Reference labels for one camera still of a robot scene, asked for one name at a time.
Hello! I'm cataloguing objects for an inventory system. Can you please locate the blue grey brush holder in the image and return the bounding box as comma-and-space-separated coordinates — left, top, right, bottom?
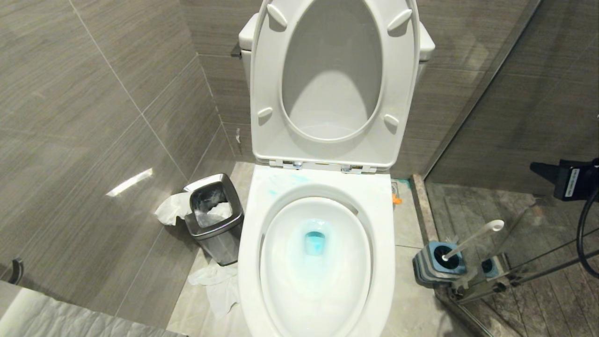
412, 241, 468, 289

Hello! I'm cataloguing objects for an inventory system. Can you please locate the white toilet seat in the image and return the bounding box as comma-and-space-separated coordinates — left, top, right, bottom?
250, 0, 420, 171

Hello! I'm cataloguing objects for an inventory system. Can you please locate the white toilet lid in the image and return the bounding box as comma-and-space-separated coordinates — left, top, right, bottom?
282, 0, 383, 141

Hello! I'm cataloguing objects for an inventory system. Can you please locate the steel trash bin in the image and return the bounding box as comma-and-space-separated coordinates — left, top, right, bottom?
184, 173, 245, 267

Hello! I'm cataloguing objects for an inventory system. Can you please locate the clear bin liner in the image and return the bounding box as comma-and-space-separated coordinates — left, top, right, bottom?
194, 183, 234, 229

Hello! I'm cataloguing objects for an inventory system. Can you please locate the white handled toilet brush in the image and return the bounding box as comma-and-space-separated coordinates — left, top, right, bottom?
442, 220, 505, 262

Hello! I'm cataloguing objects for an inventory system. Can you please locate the crumpled white tissue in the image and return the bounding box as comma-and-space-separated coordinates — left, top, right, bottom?
154, 191, 193, 227
205, 276, 241, 322
188, 264, 236, 286

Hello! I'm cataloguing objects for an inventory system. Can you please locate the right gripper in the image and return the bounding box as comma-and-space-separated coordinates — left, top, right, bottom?
530, 158, 599, 202

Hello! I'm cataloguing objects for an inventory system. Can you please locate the glass shower panel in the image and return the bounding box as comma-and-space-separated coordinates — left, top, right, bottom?
424, 0, 599, 337

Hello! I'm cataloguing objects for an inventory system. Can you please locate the white toilet tank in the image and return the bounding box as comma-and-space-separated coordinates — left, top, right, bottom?
238, 13, 436, 90

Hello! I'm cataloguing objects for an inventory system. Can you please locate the white toilet bowl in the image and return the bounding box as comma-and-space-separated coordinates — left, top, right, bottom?
237, 166, 396, 337

